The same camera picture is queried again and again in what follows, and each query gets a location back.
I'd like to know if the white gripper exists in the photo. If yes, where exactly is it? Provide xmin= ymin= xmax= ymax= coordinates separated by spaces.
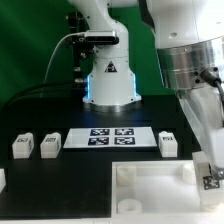
xmin=179 ymin=89 xmax=224 ymax=180

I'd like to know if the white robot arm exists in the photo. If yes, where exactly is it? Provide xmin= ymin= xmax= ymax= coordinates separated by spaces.
xmin=68 ymin=0 xmax=224 ymax=180

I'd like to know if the white fiducial tag sheet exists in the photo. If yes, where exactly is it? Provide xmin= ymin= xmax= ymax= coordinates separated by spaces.
xmin=64 ymin=127 xmax=157 ymax=149

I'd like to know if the white square tabletop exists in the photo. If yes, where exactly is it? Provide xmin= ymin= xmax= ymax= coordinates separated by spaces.
xmin=111 ymin=160 xmax=224 ymax=224

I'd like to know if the white obstacle fence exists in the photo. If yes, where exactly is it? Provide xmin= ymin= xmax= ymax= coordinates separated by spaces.
xmin=0 ymin=169 xmax=6 ymax=193

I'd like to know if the black camera on stand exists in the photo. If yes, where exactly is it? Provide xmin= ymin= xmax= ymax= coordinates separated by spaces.
xmin=66 ymin=12 xmax=119 ymax=85

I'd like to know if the white camera cable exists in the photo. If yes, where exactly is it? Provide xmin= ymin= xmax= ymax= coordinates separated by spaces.
xmin=43 ymin=32 xmax=86 ymax=84

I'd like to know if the black cable bundle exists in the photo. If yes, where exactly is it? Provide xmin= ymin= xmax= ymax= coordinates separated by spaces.
xmin=0 ymin=81 xmax=88 ymax=111

